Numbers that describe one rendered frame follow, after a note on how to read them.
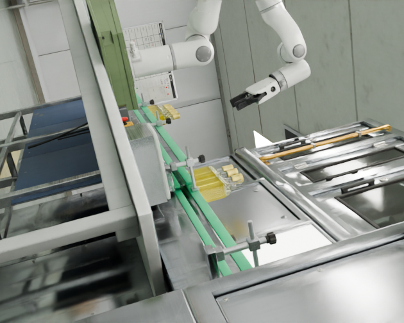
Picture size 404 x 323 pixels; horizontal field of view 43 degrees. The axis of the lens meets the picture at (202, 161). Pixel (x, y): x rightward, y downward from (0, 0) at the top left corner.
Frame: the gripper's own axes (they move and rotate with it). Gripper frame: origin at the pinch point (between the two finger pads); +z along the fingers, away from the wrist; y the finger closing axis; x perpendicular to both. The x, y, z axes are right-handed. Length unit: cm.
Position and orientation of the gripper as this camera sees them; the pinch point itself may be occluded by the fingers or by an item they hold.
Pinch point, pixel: (238, 102)
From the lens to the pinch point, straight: 183.5
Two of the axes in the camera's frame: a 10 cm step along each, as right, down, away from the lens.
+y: -2.5, -3.0, 9.2
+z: -8.8, 4.7, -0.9
